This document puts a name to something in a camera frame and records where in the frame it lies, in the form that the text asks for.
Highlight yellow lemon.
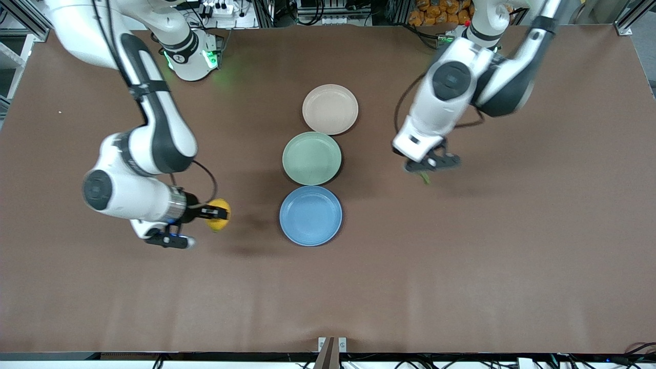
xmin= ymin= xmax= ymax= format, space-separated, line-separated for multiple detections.
xmin=204 ymin=198 xmax=232 ymax=233

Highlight blue round plate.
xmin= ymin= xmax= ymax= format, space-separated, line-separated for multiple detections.
xmin=279 ymin=185 xmax=343 ymax=247

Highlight green round plate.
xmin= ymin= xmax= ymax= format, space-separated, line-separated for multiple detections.
xmin=282 ymin=131 xmax=342 ymax=186

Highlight beige round plate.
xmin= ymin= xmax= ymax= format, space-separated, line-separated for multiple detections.
xmin=302 ymin=84 xmax=359 ymax=136

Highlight orange snack bags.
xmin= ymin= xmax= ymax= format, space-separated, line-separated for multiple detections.
xmin=408 ymin=0 xmax=473 ymax=27

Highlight white power strip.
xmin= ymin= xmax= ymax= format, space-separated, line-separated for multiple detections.
xmin=201 ymin=0 xmax=237 ymax=16

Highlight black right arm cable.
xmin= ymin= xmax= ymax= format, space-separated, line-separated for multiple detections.
xmin=169 ymin=159 xmax=219 ymax=207

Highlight black base cable bundle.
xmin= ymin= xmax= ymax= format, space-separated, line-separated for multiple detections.
xmin=405 ymin=22 xmax=447 ymax=51

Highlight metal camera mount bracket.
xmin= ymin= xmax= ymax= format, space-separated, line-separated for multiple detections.
xmin=314 ymin=336 xmax=348 ymax=369

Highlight aluminium frame profile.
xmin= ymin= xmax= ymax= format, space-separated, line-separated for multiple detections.
xmin=612 ymin=0 xmax=656 ymax=36
xmin=14 ymin=0 xmax=53 ymax=43

